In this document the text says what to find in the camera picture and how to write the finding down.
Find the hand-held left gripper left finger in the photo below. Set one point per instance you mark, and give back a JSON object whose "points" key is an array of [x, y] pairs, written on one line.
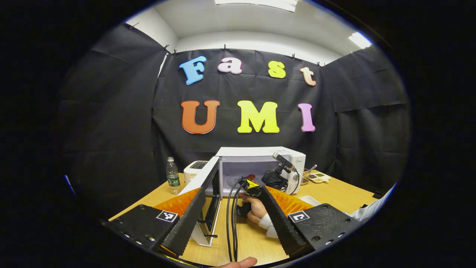
{"points": [[187, 219]]}

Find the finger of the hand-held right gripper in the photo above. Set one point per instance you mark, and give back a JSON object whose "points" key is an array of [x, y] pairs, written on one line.
{"points": [[253, 185]]}

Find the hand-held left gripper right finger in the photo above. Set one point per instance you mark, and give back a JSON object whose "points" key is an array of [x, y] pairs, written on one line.
{"points": [[282, 219]]}

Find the white microwave oven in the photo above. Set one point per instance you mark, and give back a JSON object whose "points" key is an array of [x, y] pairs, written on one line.
{"points": [[256, 152]]}

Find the metal utensil holder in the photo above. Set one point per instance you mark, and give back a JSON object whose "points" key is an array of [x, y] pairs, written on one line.
{"points": [[305, 178]]}

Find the white rectangular dish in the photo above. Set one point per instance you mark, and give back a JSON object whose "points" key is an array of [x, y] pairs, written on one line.
{"points": [[309, 201]]}

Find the metal spoon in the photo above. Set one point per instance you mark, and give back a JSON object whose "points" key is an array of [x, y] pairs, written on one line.
{"points": [[311, 168]]}

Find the clear plastic water bottle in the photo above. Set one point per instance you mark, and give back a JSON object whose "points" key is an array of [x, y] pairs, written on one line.
{"points": [[173, 178]]}

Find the white compartment snack tray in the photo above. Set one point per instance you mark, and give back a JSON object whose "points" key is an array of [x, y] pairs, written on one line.
{"points": [[319, 176]]}

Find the white toaster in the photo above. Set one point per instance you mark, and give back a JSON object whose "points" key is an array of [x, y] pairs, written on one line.
{"points": [[193, 169]]}

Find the black backdrop cloth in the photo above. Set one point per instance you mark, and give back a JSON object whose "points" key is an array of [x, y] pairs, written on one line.
{"points": [[230, 89]]}

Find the small ceiling light panel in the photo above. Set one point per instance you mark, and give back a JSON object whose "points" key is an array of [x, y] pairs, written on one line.
{"points": [[359, 40]]}

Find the long ceiling light panel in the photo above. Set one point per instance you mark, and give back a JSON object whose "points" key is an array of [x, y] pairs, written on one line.
{"points": [[260, 3]]}

